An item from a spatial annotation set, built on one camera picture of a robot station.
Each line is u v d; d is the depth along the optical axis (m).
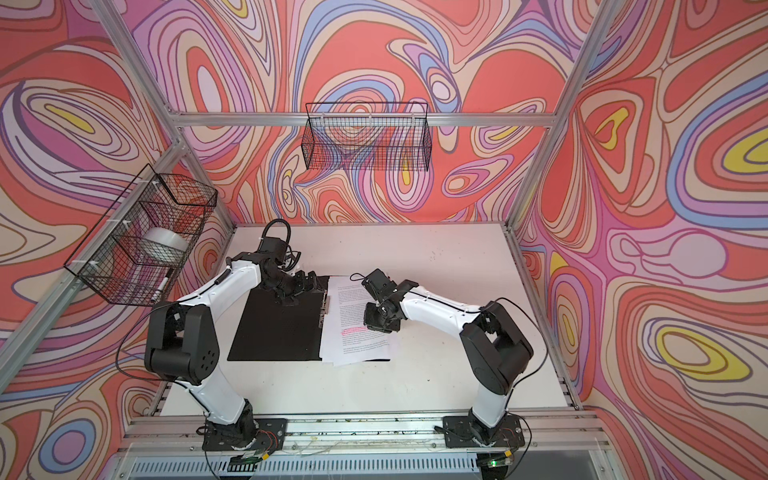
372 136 0.96
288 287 0.80
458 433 0.73
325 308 0.95
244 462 0.71
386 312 0.64
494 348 0.46
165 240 0.73
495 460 0.71
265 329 0.91
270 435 0.73
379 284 0.70
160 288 0.72
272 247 0.75
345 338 0.89
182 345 0.47
